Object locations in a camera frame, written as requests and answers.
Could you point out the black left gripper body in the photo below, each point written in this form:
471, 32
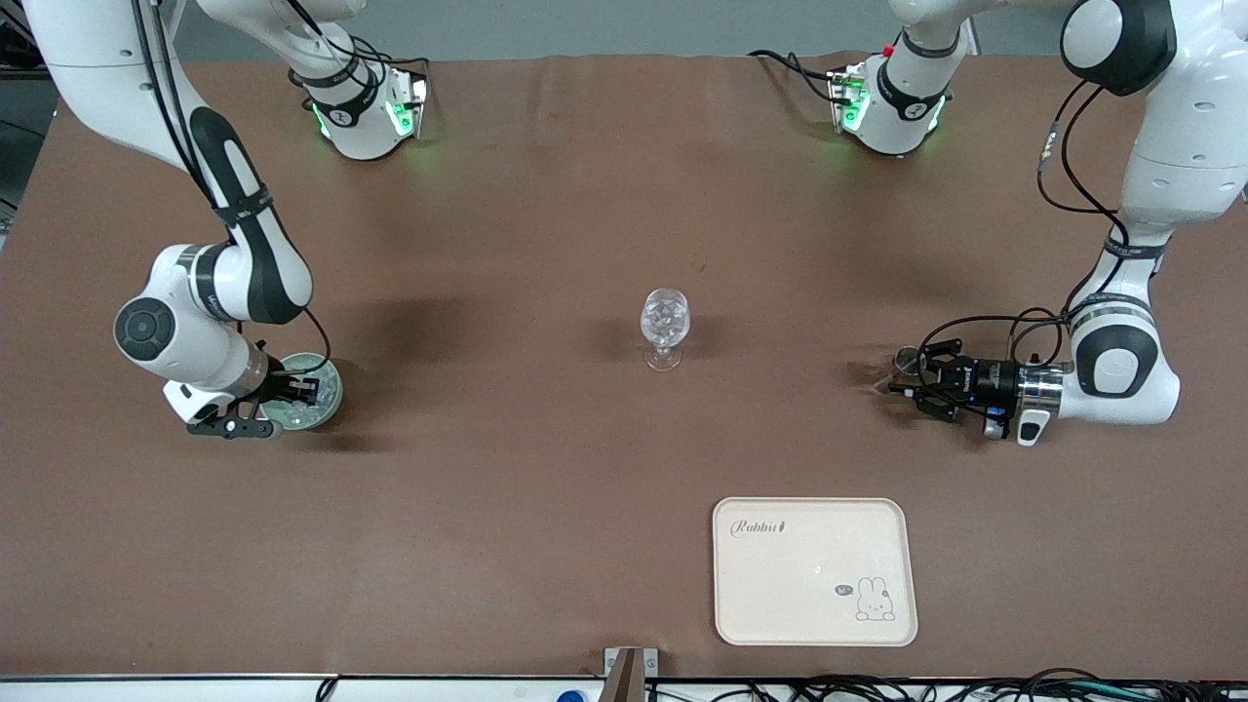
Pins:
987, 377

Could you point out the clear ice cubes pile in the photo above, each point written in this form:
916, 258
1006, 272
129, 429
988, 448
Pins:
314, 414

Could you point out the silver metal jigger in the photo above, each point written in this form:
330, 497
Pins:
907, 363

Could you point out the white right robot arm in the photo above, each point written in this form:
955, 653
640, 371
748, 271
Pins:
253, 253

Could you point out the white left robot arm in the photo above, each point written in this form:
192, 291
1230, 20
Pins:
1170, 175

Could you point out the clear faceted wine glass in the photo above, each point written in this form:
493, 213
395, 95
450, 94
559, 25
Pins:
665, 317

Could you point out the pale green round bowl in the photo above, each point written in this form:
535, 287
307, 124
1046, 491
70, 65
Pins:
330, 408

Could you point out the cream rabbit print tray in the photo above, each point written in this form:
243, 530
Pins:
809, 585

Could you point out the brown table cover sheet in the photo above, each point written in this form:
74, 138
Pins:
546, 487

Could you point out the small blue object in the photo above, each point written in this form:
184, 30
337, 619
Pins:
571, 696

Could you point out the white table edge rail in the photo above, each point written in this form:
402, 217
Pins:
195, 688

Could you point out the grey metal camera bracket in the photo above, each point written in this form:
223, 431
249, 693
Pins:
624, 682

